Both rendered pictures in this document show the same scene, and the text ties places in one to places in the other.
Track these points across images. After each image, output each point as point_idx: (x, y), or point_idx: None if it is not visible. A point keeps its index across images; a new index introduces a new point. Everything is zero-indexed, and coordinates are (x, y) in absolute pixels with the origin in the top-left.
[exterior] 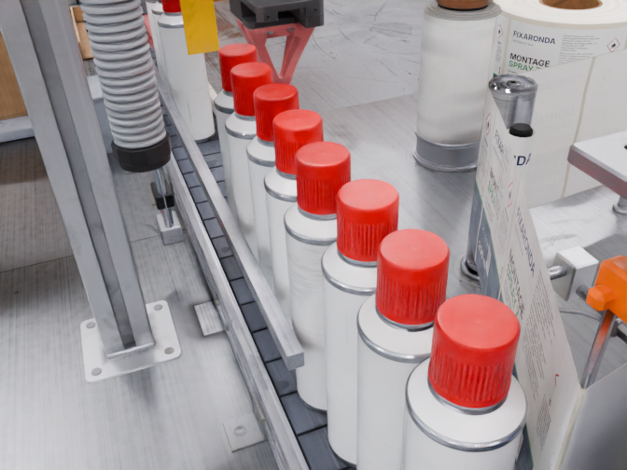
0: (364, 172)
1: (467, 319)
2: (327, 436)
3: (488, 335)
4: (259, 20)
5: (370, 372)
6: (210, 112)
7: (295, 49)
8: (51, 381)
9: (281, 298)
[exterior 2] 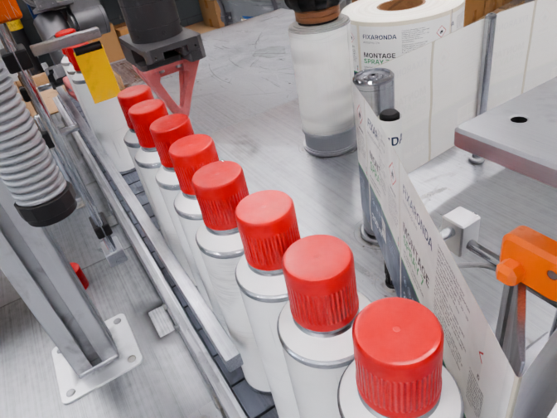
0: (268, 170)
1: (386, 330)
2: (278, 417)
3: (412, 346)
4: (148, 62)
5: (301, 380)
6: None
7: (187, 82)
8: (31, 410)
9: (214, 302)
